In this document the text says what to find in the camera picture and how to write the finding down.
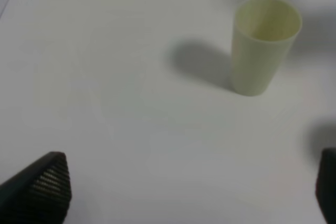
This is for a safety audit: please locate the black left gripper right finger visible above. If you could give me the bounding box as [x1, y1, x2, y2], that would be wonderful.
[316, 148, 335, 224]

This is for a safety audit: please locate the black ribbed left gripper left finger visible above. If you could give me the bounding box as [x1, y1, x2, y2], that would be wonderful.
[1, 152, 72, 223]

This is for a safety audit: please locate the pale green plastic cup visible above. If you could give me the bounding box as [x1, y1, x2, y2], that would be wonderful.
[231, 0, 302, 96]

